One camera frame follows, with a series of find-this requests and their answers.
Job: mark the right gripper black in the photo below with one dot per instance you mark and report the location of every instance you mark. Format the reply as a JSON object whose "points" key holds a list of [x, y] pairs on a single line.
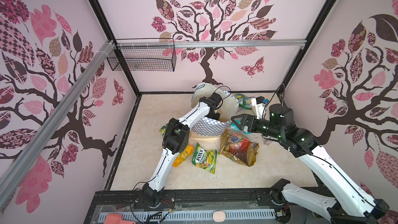
{"points": [[247, 122]]}

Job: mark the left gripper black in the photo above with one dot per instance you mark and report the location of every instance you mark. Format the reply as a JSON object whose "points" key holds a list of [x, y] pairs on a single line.
{"points": [[216, 116]]}

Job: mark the teal snack packet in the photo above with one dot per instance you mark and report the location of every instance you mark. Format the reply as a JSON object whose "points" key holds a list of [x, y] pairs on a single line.
{"points": [[234, 127]]}

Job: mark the blue checkered paper bag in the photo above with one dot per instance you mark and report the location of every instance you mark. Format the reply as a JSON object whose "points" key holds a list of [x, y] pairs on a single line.
{"points": [[209, 129]]}

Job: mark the gold candy bag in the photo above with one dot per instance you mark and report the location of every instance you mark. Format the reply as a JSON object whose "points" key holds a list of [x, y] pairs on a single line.
{"points": [[238, 148]]}

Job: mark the orange yellow candy bag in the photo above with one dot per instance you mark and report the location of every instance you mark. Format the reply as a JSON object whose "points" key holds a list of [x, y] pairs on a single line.
{"points": [[183, 156]]}

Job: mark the green Fox's candy bag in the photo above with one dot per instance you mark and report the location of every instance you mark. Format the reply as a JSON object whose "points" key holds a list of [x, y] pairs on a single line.
{"points": [[205, 159]]}

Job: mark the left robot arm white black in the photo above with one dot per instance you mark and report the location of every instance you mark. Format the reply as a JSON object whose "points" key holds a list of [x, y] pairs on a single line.
{"points": [[175, 141]]}

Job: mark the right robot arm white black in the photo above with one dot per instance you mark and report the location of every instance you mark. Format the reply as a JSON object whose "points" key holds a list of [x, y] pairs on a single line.
{"points": [[350, 204]]}

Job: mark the small clear wrapped candy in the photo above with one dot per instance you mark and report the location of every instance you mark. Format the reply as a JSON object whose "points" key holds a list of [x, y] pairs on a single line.
{"points": [[267, 142]]}

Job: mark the beige round sticker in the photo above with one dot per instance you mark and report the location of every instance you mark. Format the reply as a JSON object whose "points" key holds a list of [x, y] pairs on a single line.
{"points": [[219, 216]]}

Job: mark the red object at base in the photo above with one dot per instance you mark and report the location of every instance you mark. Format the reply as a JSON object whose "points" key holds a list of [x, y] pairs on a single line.
{"points": [[116, 219]]}

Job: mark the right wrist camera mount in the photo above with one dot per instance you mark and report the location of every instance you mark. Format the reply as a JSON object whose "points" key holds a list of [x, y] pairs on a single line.
{"points": [[259, 104]]}

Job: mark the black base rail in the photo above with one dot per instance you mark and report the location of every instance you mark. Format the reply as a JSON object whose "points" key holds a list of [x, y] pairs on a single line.
{"points": [[110, 202]]}

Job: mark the black wire basket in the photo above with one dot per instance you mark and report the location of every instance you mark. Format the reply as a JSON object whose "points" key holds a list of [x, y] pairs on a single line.
{"points": [[143, 54]]}

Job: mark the aluminium rail back wall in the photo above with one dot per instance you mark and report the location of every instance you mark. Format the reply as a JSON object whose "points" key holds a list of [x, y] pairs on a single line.
{"points": [[217, 44]]}

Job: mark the aluminium rail wall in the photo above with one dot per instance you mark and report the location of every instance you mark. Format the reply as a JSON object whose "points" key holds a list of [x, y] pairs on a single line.
{"points": [[19, 168], [217, 44]]}

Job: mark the white slotted cable duct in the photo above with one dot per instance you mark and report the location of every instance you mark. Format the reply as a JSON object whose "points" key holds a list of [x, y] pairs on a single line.
{"points": [[198, 215]]}

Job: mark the aluminium rail left wall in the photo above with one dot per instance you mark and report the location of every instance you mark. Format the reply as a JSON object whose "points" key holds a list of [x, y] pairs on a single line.
{"points": [[19, 168]]}

